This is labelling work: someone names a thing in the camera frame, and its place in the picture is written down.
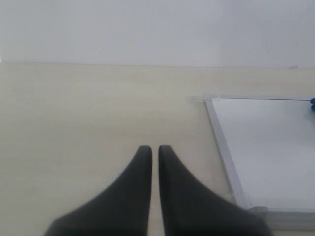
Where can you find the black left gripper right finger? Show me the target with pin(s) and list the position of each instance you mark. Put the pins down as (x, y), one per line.
(189, 208)

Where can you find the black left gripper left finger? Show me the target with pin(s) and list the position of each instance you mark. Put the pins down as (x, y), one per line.
(122, 209)

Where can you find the blue microfibre cloth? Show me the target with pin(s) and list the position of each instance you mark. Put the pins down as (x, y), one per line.
(312, 102)

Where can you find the white board with aluminium frame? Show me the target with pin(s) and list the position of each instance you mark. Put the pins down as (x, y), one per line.
(267, 147)

